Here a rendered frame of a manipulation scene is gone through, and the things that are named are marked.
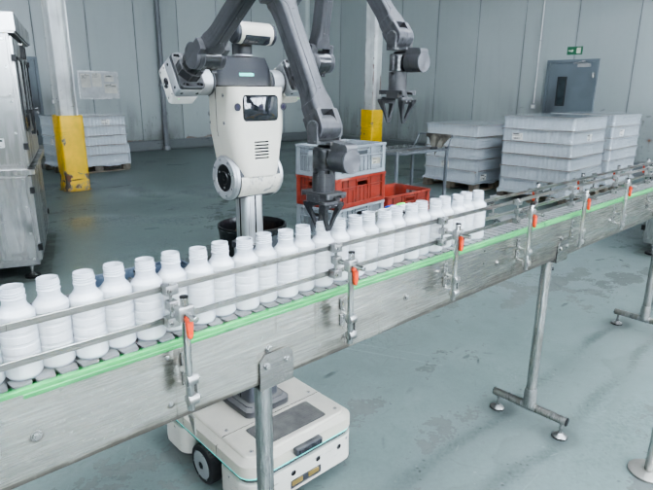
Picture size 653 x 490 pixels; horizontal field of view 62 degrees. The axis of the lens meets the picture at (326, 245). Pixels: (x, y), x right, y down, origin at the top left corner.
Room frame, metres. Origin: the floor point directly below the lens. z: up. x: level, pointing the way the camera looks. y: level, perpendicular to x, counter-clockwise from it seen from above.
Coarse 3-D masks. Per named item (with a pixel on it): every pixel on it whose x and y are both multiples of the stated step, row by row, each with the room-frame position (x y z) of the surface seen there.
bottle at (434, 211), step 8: (432, 200) 1.64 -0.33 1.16; (440, 200) 1.64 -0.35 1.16; (432, 208) 1.64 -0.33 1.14; (440, 208) 1.64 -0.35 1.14; (432, 216) 1.63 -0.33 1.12; (440, 216) 1.63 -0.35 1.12; (432, 224) 1.63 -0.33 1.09; (432, 232) 1.63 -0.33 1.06; (432, 240) 1.62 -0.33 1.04; (432, 248) 1.62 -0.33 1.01; (440, 248) 1.63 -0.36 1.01
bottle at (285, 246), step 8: (280, 232) 1.24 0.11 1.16; (288, 232) 1.24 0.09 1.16; (280, 240) 1.24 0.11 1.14; (288, 240) 1.24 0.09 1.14; (280, 248) 1.23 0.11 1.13; (288, 248) 1.23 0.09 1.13; (296, 248) 1.25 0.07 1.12; (280, 256) 1.23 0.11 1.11; (280, 264) 1.23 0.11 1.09; (288, 264) 1.23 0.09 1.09; (296, 264) 1.24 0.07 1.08; (280, 272) 1.23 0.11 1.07; (288, 272) 1.23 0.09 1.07; (296, 272) 1.24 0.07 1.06; (280, 280) 1.23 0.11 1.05; (288, 280) 1.23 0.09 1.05; (288, 288) 1.22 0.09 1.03; (296, 288) 1.24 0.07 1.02; (280, 296) 1.23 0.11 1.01; (288, 296) 1.22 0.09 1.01
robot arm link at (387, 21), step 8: (368, 0) 1.82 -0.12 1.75; (376, 0) 1.79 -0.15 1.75; (384, 0) 1.78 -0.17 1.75; (376, 8) 1.79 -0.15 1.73; (384, 8) 1.77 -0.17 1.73; (392, 8) 1.78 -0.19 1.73; (376, 16) 1.79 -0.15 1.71; (384, 16) 1.76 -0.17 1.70; (392, 16) 1.75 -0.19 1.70; (400, 16) 1.78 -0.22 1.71; (384, 24) 1.76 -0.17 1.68; (392, 24) 1.74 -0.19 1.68; (400, 24) 1.77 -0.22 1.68; (408, 24) 1.77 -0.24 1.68; (384, 32) 1.76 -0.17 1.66; (400, 32) 1.72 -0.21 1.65; (408, 32) 1.75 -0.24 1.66; (400, 40) 1.72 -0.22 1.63; (408, 40) 1.74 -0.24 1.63
